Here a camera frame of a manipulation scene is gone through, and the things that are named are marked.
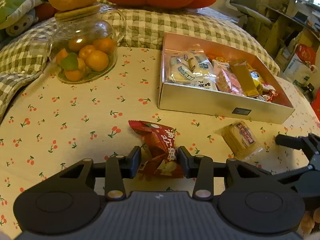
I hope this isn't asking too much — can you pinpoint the dark red snack packet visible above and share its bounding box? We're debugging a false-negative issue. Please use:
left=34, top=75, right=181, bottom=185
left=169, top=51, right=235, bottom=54
left=129, top=120, right=184, bottom=178

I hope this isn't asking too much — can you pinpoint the orange clear cracker packet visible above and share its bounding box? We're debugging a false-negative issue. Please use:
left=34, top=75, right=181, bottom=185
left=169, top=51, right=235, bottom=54
left=221, top=121, right=263, bottom=160

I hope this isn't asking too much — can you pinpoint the yellow snack bag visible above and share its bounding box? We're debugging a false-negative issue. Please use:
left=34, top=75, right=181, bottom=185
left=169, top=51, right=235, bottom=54
left=247, top=64, right=265, bottom=92

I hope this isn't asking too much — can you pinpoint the gold brown wafer bar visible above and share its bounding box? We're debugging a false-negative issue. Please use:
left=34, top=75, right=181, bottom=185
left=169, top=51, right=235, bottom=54
left=229, top=59, right=259, bottom=98

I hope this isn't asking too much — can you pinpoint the white barcode bread packet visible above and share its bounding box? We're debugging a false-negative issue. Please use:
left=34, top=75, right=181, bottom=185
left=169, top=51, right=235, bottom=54
left=188, top=53, right=217, bottom=79

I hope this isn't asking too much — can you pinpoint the clear bread roll packet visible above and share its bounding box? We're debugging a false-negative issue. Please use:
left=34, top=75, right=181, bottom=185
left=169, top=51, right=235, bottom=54
left=168, top=51, right=199, bottom=84

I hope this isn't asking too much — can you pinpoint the red plastic chair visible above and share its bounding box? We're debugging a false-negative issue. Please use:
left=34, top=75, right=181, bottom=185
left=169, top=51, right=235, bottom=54
left=311, top=89, right=320, bottom=121

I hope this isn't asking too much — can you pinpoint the red white candy packet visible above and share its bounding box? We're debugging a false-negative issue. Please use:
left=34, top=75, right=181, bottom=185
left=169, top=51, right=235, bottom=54
left=261, top=83, right=278, bottom=102

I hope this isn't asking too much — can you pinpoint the white shopping bag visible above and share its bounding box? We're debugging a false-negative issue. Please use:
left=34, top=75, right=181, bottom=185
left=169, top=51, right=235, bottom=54
left=284, top=54, right=315, bottom=87

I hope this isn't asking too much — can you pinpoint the cherry print tablecloth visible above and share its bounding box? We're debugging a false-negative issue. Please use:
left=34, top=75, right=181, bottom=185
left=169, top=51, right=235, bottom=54
left=0, top=46, right=320, bottom=240

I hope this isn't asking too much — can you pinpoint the white small snack packet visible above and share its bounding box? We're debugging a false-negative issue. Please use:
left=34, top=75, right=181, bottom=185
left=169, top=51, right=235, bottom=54
left=193, top=78, right=217, bottom=91

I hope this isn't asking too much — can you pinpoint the red gift bag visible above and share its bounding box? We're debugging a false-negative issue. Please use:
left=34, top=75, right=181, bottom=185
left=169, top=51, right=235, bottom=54
left=295, top=43, right=316, bottom=66

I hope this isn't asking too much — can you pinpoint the pink snack packet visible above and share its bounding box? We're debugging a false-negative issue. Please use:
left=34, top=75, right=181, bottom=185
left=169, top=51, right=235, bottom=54
left=212, top=60, right=245, bottom=96

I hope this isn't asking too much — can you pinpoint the pink cardboard tray box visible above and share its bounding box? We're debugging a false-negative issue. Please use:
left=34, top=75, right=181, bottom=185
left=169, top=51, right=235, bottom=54
left=158, top=33, right=295, bottom=124

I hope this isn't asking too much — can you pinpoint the wooden desk shelf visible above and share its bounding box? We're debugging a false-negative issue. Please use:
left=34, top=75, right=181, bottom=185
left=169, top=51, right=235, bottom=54
left=257, top=0, right=319, bottom=71

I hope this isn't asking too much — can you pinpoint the glass jar with tangerines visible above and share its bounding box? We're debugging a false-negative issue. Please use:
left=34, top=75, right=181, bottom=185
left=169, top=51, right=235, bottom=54
left=47, top=3, right=127, bottom=85

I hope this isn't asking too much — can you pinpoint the grey checked blanket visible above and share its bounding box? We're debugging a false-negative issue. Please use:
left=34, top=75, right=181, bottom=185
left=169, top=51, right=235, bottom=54
left=1, top=7, right=280, bottom=116

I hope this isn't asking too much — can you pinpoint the grey office chair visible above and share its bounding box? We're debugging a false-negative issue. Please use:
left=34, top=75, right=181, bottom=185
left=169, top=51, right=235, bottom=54
left=226, top=0, right=273, bottom=32

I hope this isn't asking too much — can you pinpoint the grey plush toy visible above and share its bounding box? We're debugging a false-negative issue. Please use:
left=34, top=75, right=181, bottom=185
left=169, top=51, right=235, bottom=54
left=5, top=9, right=39, bottom=37

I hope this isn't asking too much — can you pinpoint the small red pumpkin cushion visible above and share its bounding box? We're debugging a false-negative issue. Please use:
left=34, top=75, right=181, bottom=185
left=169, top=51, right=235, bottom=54
left=34, top=3, right=57, bottom=22

